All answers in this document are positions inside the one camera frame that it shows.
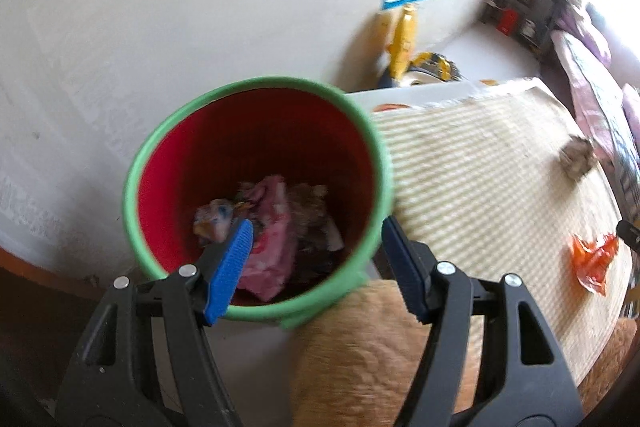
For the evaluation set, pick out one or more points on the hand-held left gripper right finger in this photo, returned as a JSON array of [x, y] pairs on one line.
[[405, 272]]

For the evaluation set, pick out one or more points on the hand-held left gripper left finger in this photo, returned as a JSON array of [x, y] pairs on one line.
[[230, 267]]

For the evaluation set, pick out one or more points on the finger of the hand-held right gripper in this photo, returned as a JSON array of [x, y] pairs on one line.
[[631, 234]]

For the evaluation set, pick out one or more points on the pink foil snack packet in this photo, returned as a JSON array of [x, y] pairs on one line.
[[270, 252]]

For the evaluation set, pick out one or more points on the orange transparent wrapper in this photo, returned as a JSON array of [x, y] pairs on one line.
[[592, 262]]

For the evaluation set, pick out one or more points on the red bin with green rim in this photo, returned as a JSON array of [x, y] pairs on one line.
[[250, 132]]

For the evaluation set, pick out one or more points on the dark crumpled wrappers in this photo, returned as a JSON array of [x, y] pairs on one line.
[[310, 227]]

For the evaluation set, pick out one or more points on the crumpled paper ball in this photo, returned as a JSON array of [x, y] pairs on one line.
[[579, 157]]

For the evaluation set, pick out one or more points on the beige checkered tablecloth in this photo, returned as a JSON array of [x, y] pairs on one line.
[[475, 187]]

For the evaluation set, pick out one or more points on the pink pillow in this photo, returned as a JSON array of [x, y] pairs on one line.
[[632, 112]]

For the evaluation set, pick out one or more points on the yellow black toy vehicle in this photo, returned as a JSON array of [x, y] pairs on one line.
[[435, 67]]

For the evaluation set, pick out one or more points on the purple pillow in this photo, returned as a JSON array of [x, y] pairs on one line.
[[592, 27]]

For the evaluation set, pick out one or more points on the red box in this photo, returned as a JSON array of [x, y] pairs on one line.
[[506, 22]]

